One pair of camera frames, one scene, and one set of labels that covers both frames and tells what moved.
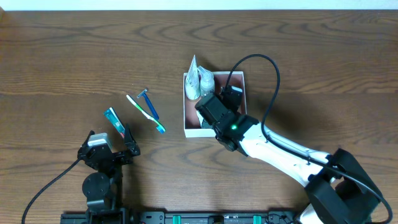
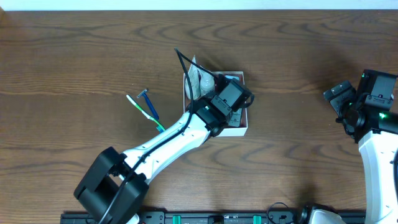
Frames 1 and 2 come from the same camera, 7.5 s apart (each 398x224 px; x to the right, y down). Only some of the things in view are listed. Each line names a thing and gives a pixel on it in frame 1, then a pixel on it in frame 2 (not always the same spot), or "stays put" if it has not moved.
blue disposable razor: x=153 y=112 stays put
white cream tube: x=193 y=85 stays put
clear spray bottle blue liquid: x=206 y=81 stays put
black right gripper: x=208 y=107 → x=337 y=92
